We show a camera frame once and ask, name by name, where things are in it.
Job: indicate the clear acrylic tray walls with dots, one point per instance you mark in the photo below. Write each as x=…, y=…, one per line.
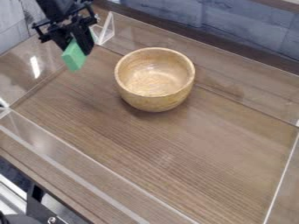
x=214, y=162

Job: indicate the black table frame bracket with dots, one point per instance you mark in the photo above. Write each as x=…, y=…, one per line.
x=37, y=210

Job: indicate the green rectangular stick block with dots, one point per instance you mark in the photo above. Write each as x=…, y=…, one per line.
x=72, y=56

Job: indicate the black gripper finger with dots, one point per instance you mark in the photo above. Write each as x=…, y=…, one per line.
x=61, y=38
x=81, y=35

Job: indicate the clear acrylic corner bracket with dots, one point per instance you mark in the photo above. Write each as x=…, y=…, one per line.
x=103, y=32

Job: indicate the wooden bowl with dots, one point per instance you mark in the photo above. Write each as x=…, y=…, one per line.
x=154, y=78

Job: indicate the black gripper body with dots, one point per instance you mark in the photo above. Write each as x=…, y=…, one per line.
x=63, y=14

